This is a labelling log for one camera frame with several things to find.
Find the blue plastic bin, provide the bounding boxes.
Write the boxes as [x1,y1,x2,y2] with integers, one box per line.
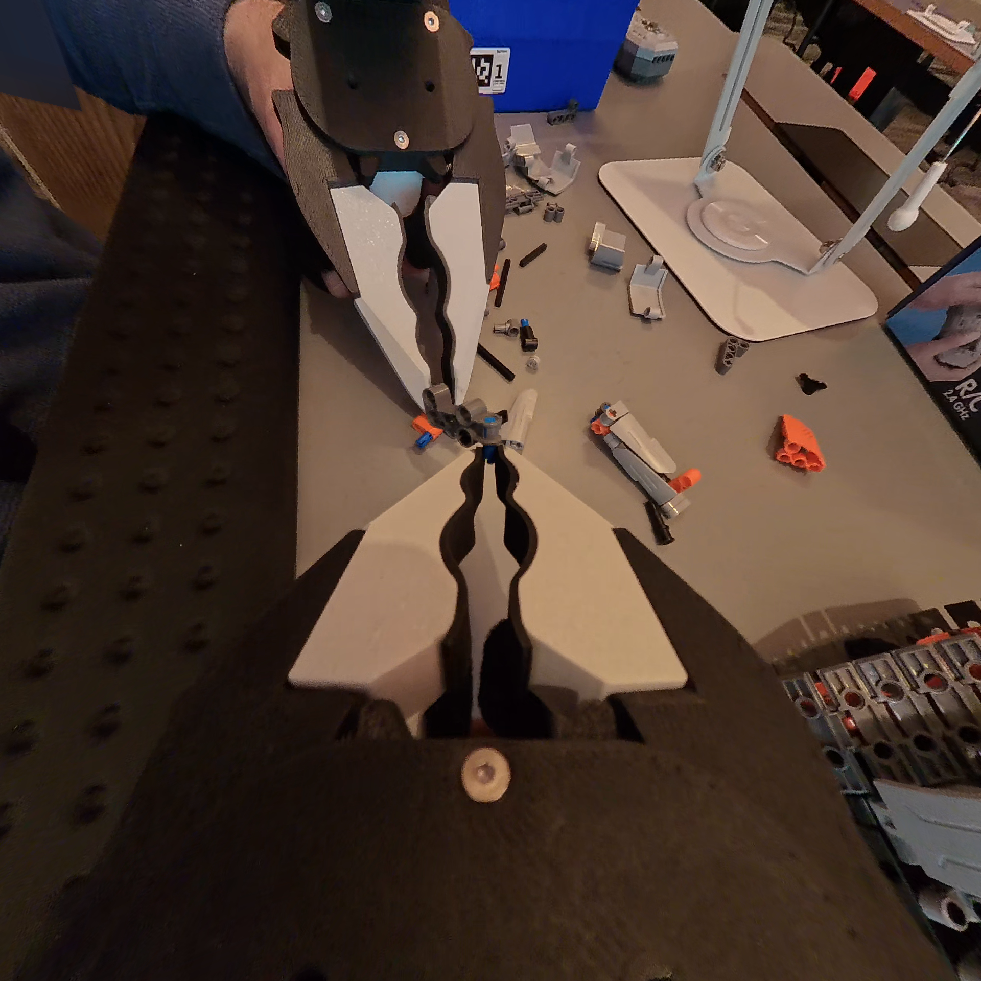
[448,0,641,114]

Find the blue toy cardboard box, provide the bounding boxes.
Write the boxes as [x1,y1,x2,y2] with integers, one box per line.
[885,238,981,464]

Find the person's left forearm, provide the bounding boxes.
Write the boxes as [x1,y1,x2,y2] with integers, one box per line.
[77,0,281,177]

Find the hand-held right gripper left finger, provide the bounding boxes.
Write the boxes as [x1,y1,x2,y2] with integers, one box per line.
[289,451,481,737]

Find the grey electronic module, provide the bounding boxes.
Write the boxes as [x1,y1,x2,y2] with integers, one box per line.
[617,11,679,84]

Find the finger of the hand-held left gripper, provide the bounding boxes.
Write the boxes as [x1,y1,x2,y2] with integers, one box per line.
[330,182,439,401]
[426,175,492,406]

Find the person's left hand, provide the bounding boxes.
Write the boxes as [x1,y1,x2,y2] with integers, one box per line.
[224,0,359,300]

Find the tracked toy robot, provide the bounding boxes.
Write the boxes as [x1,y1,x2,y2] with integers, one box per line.
[778,605,981,936]

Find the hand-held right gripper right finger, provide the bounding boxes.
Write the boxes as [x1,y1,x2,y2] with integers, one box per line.
[494,448,688,698]

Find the scattered small black grey pieces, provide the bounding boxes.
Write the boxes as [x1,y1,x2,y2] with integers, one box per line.
[490,98,579,338]

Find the white pointed panel piece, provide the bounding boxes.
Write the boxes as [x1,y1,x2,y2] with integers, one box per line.
[502,388,539,449]

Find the grey connector with blue pin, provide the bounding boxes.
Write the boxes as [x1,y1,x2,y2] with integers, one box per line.
[448,399,508,466]

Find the white book stand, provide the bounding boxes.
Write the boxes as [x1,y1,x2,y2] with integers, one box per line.
[598,0,981,343]

